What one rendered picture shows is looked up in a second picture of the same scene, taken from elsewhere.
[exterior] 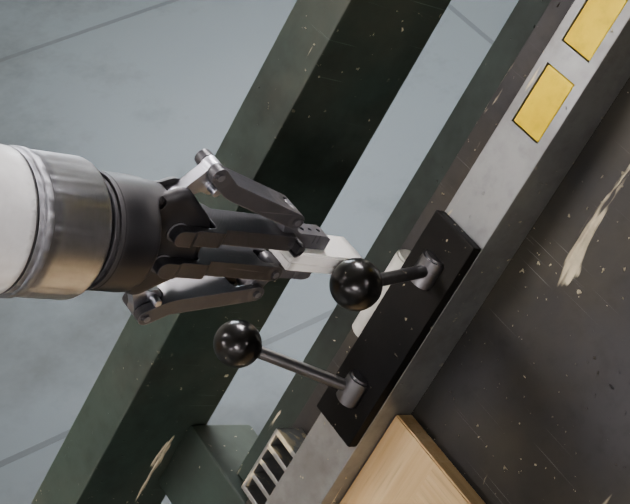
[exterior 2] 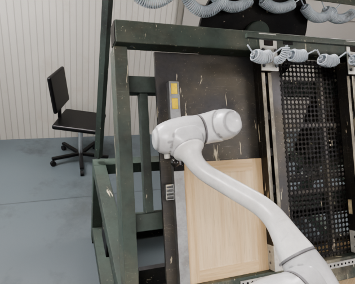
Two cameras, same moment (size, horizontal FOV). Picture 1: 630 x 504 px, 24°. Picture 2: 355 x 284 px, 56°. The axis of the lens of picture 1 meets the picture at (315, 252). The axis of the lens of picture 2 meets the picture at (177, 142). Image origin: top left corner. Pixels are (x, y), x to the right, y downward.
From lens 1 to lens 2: 1.41 m
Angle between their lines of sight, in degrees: 65
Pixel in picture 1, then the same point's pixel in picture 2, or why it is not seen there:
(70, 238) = not seen: hidden behind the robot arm
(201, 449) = (138, 216)
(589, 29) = (174, 89)
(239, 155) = (125, 151)
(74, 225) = not seen: hidden behind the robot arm
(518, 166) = (178, 113)
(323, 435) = (177, 174)
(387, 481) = (187, 172)
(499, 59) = (143, 111)
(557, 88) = (175, 100)
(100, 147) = not seen: outside the picture
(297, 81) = (129, 131)
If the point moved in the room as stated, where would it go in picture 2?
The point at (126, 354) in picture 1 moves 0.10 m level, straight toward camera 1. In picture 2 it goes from (127, 205) to (149, 208)
